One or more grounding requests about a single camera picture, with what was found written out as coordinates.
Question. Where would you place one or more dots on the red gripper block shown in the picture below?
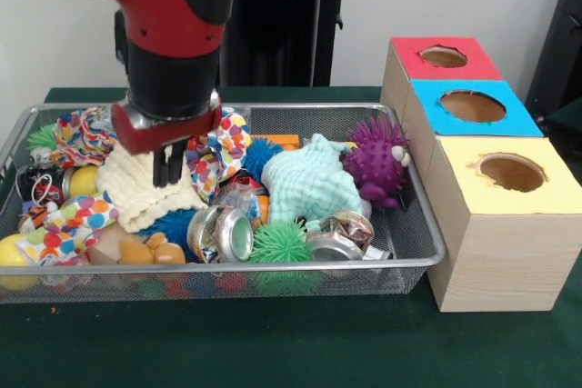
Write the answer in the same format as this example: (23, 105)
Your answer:
(168, 133)

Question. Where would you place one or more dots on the cream knitted cloth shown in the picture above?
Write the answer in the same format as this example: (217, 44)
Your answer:
(136, 197)

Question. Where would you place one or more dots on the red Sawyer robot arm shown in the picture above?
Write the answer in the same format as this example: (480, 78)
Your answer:
(173, 6)

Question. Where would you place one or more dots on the wooden box with three holes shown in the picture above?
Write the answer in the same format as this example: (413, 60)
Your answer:
(500, 261)

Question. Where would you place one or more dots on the polka dot cloth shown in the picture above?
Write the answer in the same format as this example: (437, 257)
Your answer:
(227, 142)

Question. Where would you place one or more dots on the brown teddy plush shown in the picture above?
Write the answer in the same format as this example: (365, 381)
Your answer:
(154, 249)

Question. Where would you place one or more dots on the crushed silver drink can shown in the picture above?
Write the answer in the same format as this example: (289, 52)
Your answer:
(338, 235)
(227, 231)

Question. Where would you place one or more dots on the mint knitted cloth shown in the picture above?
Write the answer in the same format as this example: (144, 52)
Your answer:
(309, 183)

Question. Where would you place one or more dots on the yellow ball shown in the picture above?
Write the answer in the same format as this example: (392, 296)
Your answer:
(11, 249)

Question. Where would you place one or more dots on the purple spiky toy creature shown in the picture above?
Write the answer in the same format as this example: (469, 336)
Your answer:
(375, 161)

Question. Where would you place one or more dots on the dark green tablecloth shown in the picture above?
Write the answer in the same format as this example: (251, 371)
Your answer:
(273, 347)
(568, 122)

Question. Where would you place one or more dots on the black upright panel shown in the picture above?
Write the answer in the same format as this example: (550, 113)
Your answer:
(559, 42)

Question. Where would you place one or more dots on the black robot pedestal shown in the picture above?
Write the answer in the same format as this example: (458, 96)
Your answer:
(282, 33)

